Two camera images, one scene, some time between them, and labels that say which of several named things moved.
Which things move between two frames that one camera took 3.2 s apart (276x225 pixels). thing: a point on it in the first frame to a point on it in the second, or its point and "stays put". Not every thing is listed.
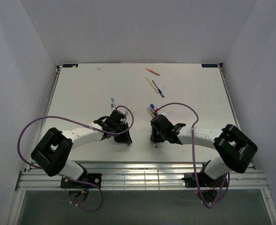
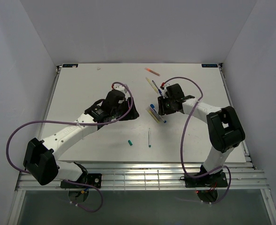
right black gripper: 154,138 to 162,109
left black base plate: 95,178 stays put
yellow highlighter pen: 149,108 stays put
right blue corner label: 209,65 stays put
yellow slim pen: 155,89 stays put
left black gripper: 125,138 to 133,114
